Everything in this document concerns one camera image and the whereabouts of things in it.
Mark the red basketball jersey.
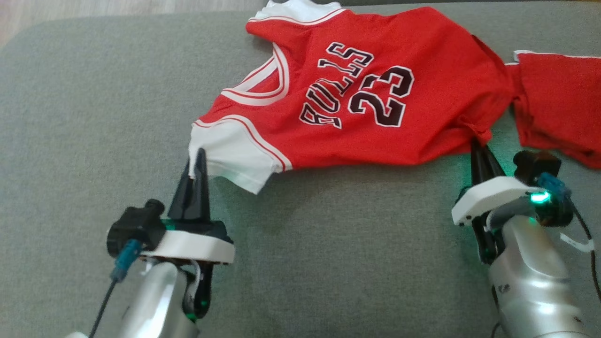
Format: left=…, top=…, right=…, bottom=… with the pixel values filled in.
left=188, top=0, right=517, bottom=195

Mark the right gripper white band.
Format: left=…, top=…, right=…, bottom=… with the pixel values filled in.
left=452, top=136, right=545, bottom=227

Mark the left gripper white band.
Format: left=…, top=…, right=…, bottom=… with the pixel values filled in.
left=141, top=148, right=235, bottom=265

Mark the red Bulls 23 jersey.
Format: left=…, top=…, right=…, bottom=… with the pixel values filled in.
left=505, top=49, right=601, bottom=169

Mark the left camera cable teal plug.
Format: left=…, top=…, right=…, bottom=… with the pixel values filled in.
left=89, top=238, right=144, bottom=338

